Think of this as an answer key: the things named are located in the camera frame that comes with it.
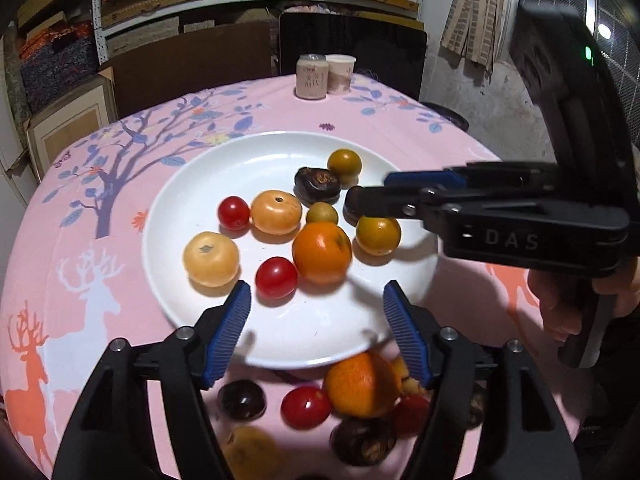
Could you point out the pale yellow pepino melon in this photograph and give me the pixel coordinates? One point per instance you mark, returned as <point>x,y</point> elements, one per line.
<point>250,452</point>

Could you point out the pink deer print tablecloth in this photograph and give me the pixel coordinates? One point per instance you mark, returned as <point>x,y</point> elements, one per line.
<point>100,210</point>

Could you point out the dark water chestnut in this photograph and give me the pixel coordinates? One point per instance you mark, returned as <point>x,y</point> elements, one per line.
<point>317,183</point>
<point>475,407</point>
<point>351,216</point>
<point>362,440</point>
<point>241,400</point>

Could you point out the brick pattern curtain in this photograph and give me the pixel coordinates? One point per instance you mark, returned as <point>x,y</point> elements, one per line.
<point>475,15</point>

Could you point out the white metal shelf rack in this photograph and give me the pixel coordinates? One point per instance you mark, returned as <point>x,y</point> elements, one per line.
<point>97,15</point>

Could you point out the person's right hand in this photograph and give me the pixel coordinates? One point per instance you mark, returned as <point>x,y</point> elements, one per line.
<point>555,300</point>

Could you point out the large yellow tomato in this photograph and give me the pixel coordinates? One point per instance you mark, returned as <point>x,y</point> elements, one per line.
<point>210,258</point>

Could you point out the black round stool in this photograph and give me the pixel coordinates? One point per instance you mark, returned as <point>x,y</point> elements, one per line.
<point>450,112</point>

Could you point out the white plate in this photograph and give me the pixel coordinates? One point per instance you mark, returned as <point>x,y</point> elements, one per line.
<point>300,320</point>

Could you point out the framed picture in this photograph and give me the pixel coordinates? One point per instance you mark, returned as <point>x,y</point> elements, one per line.
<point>70,120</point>

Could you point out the paper cup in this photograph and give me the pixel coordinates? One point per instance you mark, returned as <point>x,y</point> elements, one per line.
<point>341,75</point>

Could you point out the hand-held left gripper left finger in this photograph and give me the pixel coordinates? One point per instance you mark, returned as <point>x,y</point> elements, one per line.
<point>230,330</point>

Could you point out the olive-yellow tomato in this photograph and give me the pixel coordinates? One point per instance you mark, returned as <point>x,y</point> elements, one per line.
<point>344,162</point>

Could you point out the striped pepino melon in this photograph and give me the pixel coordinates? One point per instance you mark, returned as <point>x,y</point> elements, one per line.
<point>407,380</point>

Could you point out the black chair back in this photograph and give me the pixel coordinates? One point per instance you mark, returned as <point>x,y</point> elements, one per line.
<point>350,42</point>

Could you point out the round amber tomato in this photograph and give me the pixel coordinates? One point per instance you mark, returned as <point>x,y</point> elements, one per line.
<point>378,235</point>

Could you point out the dark blue patterned boxes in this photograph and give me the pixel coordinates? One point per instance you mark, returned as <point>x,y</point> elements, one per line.
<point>55,65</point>

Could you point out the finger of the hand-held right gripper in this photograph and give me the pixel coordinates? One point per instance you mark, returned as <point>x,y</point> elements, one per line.
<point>425,178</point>
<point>390,202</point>

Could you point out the brown board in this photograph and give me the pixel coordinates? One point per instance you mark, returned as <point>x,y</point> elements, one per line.
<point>190,65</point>

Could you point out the orange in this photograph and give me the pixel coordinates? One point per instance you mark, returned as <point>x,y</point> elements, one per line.
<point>322,252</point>
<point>362,385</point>

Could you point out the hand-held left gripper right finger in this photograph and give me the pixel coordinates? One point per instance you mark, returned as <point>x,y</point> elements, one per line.
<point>407,335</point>

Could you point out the orange-yellow tomato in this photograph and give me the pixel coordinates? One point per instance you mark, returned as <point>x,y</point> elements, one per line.
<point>276,211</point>

